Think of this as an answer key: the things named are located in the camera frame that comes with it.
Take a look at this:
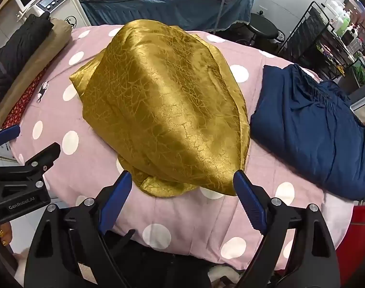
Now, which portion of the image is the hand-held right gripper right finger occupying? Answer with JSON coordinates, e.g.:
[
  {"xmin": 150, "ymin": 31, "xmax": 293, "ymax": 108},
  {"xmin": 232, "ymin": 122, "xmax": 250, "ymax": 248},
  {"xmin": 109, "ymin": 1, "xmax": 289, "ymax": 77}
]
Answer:
[{"xmin": 233, "ymin": 170, "xmax": 341, "ymax": 288}]

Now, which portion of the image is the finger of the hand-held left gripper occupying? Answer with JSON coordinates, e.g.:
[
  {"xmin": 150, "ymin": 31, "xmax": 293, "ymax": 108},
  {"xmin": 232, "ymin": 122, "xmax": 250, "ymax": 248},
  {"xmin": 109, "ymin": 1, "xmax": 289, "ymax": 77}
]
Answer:
[
  {"xmin": 0, "ymin": 142, "xmax": 62, "ymax": 189},
  {"xmin": 0, "ymin": 125, "xmax": 21, "ymax": 151}
]

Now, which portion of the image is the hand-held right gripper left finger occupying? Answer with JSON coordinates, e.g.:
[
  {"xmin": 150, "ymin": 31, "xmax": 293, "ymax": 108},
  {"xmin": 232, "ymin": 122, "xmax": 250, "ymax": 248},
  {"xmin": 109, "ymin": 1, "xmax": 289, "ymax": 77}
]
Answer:
[{"xmin": 24, "ymin": 170, "xmax": 133, "ymax": 288}]

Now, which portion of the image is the gold satin jacket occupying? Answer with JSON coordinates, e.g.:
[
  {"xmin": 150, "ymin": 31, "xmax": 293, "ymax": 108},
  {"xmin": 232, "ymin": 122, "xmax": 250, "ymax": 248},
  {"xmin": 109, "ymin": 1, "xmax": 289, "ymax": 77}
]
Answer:
[{"xmin": 69, "ymin": 19, "xmax": 251, "ymax": 198}]

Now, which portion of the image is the person's left hand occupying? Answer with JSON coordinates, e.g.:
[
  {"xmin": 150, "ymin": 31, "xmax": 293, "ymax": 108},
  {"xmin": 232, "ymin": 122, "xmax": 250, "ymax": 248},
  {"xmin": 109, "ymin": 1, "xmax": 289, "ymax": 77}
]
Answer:
[{"xmin": 0, "ymin": 222, "xmax": 14, "ymax": 246}]

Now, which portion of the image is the red floral cloth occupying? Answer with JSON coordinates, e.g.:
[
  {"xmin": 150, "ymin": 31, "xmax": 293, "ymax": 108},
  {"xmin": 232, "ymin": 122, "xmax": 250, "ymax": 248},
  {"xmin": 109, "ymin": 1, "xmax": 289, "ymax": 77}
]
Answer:
[{"xmin": 2, "ymin": 66, "xmax": 49, "ymax": 130}]

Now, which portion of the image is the pink polka dot blanket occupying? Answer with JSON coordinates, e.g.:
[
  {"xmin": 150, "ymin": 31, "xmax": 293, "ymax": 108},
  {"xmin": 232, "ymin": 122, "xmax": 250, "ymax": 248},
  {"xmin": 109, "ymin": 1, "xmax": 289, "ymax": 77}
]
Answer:
[{"xmin": 0, "ymin": 24, "xmax": 355, "ymax": 272}]

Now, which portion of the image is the navy blue garment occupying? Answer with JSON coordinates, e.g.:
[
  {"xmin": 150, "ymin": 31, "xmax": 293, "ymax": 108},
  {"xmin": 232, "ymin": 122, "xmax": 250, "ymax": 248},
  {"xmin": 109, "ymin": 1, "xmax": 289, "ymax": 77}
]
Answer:
[{"xmin": 249, "ymin": 64, "xmax": 365, "ymax": 201}]

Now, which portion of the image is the black folded garment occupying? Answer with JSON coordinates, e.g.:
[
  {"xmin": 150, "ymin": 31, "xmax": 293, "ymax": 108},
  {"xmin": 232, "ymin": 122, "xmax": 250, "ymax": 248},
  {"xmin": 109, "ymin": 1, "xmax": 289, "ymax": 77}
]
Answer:
[{"xmin": 0, "ymin": 13, "xmax": 55, "ymax": 96}]

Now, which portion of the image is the tan folded cloth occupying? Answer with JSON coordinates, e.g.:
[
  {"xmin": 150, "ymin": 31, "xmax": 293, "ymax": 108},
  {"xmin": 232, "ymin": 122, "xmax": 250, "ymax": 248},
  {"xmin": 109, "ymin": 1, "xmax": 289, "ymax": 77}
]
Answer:
[{"xmin": 0, "ymin": 18, "xmax": 73, "ymax": 123}]

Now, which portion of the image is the red plastic object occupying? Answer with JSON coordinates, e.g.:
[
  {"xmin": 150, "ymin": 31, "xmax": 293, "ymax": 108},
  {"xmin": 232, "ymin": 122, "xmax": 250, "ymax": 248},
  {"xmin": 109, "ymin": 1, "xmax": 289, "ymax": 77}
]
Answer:
[{"xmin": 340, "ymin": 201, "xmax": 365, "ymax": 283}]

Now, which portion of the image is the white beauty machine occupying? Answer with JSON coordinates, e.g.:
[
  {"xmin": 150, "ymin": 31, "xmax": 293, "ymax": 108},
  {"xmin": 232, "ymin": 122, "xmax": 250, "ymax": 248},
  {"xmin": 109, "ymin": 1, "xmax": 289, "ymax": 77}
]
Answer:
[{"xmin": 16, "ymin": 0, "xmax": 90, "ymax": 31}]

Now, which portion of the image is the small control panel unit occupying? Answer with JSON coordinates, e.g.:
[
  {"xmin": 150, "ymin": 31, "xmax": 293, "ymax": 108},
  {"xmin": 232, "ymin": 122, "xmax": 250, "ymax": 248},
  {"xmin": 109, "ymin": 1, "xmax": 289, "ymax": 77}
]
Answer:
[{"xmin": 37, "ymin": 0, "xmax": 70, "ymax": 15}]

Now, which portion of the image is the black round stool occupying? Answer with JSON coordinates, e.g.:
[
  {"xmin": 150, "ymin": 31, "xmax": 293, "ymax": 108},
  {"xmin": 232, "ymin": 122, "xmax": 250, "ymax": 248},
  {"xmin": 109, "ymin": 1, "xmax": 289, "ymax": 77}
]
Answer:
[{"xmin": 246, "ymin": 11, "xmax": 281, "ymax": 48}]

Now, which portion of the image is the grey metal pole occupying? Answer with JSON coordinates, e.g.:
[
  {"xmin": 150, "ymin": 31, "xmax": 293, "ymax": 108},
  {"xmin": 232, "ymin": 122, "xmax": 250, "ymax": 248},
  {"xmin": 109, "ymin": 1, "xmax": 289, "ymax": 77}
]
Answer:
[{"xmin": 212, "ymin": 0, "xmax": 231, "ymax": 34}]

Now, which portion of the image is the green bottle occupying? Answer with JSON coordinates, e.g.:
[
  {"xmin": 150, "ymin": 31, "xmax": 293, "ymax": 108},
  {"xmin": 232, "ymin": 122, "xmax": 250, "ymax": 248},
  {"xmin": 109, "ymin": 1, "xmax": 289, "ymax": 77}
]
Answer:
[{"xmin": 335, "ymin": 10, "xmax": 352, "ymax": 37}]

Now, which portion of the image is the white bottle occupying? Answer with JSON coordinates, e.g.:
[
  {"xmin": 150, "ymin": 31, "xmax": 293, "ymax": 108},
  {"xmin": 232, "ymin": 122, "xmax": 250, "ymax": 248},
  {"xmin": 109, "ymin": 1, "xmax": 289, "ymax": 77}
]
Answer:
[{"xmin": 326, "ymin": 0, "xmax": 346, "ymax": 22}]

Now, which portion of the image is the black wire rack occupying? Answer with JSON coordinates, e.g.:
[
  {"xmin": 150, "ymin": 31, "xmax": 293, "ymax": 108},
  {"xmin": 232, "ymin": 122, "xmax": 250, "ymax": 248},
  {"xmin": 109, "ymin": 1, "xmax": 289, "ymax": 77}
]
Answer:
[{"xmin": 278, "ymin": 1, "xmax": 365, "ymax": 79}]

